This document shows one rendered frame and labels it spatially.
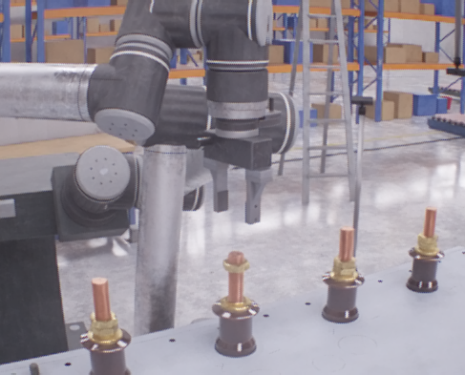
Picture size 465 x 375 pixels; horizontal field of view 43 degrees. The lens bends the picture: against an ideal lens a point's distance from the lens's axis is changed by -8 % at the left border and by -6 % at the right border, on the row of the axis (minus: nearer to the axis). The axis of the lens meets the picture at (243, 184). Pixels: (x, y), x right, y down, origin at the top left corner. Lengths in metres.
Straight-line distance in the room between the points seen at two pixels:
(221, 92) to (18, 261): 2.31
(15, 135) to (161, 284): 4.50
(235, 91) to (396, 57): 11.13
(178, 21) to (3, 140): 4.85
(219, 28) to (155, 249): 0.60
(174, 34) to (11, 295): 2.41
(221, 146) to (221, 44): 0.19
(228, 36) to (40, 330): 2.58
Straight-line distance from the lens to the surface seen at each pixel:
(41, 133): 5.93
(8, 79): 1.13
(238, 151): 1.09
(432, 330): 1.39
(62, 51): 9.03
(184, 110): 1.39
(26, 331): 3.41
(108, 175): 2.16
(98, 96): 1.04
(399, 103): 12.47
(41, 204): 2.65
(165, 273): 1.48
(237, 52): 1.05
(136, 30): 1.08
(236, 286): 1.20
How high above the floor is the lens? 2.01
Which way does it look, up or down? 16 degrees down
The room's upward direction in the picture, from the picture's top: 1 degrees clockwise
